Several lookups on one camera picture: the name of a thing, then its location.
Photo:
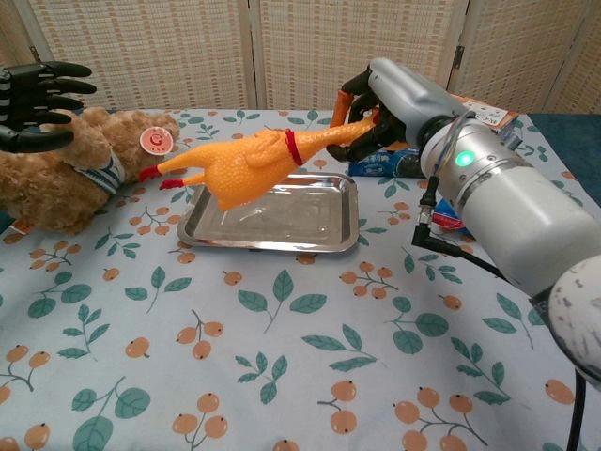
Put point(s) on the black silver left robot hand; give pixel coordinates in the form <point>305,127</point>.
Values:
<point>28,89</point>

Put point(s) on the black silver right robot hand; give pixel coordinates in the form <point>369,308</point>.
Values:
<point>404,94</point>

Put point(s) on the yellow rubber chicken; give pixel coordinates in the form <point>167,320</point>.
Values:
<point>239,164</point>

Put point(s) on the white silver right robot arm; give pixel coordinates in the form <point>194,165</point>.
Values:
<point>507,197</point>

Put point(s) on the silver metal tray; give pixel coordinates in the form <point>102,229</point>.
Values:
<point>300,221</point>

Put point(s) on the blue cookie box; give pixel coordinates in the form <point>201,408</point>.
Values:
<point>380,165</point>

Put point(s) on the orange white biscuit box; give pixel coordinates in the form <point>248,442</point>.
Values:
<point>493,115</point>

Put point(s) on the brown teddy bear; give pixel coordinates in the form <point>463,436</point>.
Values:
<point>51,183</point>

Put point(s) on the blue bread snack packet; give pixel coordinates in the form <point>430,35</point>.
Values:
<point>448,218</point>

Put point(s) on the beige woven folding screen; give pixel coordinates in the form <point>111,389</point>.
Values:
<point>188,51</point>

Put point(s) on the floral leaf print tablecloth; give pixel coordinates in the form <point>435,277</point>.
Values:
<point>282,352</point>

